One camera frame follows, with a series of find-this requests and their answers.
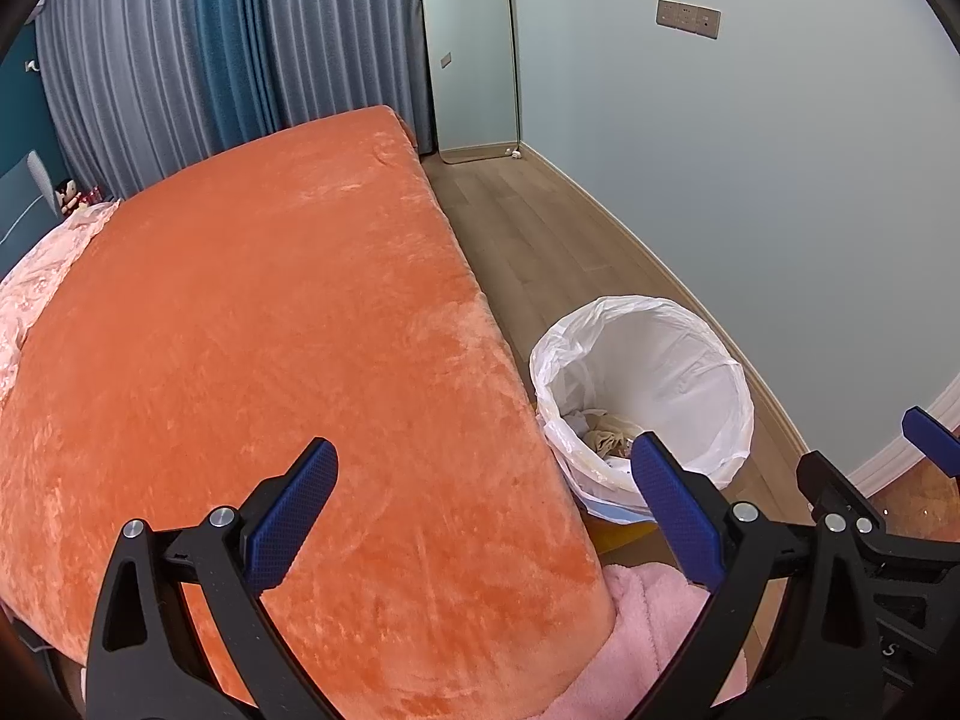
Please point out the standing floor mirror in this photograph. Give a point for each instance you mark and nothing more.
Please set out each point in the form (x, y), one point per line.
(469, 52)

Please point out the blue curtain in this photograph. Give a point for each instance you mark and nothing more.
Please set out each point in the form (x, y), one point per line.
(240, 37)

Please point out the pink bedding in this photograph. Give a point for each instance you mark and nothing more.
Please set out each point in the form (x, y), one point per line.
(52, 262)

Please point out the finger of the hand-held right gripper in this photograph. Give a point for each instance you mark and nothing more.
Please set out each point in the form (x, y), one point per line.
(832, 484)
(934, 441)

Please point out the yellow waste bin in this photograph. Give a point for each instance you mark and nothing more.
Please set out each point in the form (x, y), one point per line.
(622, 532)

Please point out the white-lined trash bin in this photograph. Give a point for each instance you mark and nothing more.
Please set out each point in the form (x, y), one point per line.
(675, 360)

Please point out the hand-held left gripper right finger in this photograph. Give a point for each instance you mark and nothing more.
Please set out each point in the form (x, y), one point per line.
(675, 517)

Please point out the grey curtain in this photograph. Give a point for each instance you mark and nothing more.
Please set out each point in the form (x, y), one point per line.
(345, 22)
(127, 60)

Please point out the white baseboard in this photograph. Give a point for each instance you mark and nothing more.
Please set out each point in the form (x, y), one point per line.
(712, 315)

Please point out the orange plush blanket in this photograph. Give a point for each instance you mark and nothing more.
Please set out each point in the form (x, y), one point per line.
(262, 315)

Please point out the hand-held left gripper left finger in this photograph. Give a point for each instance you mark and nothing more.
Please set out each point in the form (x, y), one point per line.
(292, 517)

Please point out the pink fleece garment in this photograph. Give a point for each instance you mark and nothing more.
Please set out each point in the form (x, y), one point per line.
(637, 615)

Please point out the crumpled paper and plastic heap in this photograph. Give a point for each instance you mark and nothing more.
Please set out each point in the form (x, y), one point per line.
(611, 439)

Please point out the small doll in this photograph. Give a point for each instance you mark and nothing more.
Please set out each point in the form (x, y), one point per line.
(69, 196)

